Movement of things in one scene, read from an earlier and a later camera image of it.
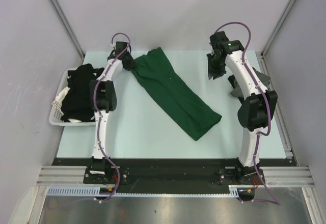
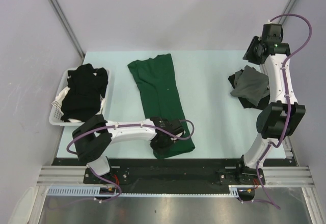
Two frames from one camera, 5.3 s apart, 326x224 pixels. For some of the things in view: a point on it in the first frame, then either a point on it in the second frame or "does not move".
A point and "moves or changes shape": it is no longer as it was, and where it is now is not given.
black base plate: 171,176 does not move
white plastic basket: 56,114 moves or changes shape
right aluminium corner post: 284,16 does not move
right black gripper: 212,72 -> 249,55
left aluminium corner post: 62,16 does not move
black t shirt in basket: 76,104 does not move
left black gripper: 132,64 -> 154,146
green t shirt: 156,67 -> 156,79
